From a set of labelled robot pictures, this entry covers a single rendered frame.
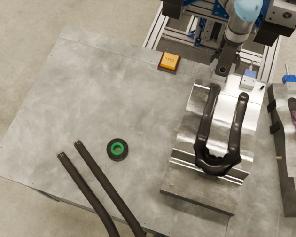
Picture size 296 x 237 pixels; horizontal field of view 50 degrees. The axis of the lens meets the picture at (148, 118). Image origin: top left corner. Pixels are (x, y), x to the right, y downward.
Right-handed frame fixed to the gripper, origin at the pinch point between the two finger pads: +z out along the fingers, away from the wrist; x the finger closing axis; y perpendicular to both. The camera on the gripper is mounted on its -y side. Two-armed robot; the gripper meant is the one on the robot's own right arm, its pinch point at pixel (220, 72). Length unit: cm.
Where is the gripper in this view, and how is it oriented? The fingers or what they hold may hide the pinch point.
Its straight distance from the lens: 122.9
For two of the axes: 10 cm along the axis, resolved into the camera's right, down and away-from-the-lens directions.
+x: -9.5, -3.0, 1.1
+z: -0.1, 3.9, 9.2
